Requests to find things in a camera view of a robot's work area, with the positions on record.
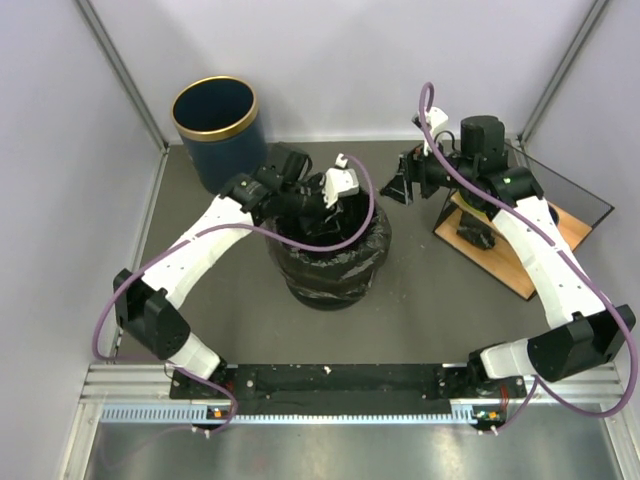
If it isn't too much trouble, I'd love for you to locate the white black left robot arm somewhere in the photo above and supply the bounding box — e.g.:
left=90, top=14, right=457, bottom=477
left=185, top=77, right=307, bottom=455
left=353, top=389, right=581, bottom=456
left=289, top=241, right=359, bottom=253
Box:
left=107, top=144, right=359, bottom=397

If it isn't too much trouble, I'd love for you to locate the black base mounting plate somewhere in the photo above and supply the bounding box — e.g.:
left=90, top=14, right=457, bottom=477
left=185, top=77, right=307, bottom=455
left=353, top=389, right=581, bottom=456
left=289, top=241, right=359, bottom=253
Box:
left=169, top=363, right=530, bottom=415

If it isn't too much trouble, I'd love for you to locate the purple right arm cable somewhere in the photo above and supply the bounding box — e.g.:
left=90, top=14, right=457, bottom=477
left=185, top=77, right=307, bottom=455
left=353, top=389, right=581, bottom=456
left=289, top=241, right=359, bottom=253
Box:
left=417, top=82, right=640, bottom=434

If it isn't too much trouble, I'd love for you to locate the black bin liner bucket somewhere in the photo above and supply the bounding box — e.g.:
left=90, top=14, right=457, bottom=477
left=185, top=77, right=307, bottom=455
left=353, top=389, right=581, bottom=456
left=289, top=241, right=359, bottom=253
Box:
left=274, top=193, right=379, bottom=309

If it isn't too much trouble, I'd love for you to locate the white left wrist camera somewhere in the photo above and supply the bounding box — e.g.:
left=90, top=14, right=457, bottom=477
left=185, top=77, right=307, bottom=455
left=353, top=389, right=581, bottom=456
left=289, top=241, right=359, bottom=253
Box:
left=322, top=154, right=360, bottom=209

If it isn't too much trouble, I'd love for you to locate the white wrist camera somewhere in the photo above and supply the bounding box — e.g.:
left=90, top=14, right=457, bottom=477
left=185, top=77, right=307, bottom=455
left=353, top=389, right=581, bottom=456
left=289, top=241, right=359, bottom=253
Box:
left=322, top=154, right=360, bottom=209
left=412, top=106, right=449, bottom=150

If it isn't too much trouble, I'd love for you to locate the dark blue gold-rimmed trash bin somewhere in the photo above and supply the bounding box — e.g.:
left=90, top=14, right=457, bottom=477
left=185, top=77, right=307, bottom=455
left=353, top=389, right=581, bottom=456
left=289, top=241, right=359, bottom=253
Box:
left=171, top=76, right=268, bottom=195

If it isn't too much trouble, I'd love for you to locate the wooden shelf with glass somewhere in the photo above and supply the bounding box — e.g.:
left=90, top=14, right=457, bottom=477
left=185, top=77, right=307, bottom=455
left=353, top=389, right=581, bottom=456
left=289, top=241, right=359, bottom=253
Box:
left=434, top=140, right=614, bottom=301

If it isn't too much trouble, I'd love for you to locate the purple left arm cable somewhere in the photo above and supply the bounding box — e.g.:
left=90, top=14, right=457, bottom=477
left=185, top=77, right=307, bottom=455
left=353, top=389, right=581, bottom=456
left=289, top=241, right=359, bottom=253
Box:
left=92, top=153, right=376, bottom=434

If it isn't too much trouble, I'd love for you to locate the black round plate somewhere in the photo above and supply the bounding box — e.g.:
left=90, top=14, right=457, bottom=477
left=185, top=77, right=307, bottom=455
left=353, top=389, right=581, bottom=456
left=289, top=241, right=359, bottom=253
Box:
left=457, top=190, right=493, bottom=220

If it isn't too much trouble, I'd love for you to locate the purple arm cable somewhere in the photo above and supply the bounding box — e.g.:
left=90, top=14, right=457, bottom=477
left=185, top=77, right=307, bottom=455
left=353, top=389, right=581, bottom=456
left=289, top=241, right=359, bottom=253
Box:
left=417, top=82, right=640, bottom=434
left=92, top=153, right=376, bottom=434

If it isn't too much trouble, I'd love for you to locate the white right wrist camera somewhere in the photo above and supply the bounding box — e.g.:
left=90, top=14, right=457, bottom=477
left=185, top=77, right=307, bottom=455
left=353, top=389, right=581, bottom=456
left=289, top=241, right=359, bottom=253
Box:
left=412, top=106, right=449, bottom=150

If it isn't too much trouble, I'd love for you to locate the aluminium frame rail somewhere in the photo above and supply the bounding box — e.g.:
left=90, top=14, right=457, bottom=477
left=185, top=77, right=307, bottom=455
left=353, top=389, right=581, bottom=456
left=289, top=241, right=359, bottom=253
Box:
left=79, top=360, right=627, bottom=405

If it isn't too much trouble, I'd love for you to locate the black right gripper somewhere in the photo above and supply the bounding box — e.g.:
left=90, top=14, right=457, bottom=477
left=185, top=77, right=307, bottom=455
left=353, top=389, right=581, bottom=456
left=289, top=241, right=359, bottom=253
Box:
left=380, top=132, right=477, bottom=206

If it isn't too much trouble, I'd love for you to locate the grey slotted cable duct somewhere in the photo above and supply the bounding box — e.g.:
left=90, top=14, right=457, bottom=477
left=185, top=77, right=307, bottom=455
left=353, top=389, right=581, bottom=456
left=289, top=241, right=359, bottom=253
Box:
left=99, top=396, right=502, bottom=427

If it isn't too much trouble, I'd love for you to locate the blue ceramic mug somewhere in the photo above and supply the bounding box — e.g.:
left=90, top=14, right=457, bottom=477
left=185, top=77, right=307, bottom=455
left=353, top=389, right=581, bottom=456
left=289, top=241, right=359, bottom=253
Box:
left=548, top=204, right=560, bottom=225

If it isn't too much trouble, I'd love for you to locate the black trash bag roll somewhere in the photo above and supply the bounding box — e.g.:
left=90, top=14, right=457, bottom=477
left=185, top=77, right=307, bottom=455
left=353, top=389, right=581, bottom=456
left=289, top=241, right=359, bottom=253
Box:
left=456, top=211, right=495, bottom=250

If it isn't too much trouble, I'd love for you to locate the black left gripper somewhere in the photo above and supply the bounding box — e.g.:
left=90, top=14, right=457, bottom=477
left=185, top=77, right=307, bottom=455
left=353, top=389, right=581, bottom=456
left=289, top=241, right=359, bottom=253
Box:
left=280, top=173, right=342, bottom=235

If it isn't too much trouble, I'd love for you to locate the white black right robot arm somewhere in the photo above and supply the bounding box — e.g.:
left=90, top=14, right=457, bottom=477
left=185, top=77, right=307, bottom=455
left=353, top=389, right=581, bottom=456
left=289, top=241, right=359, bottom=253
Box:
left=381, top=110, right=635, bottom=396

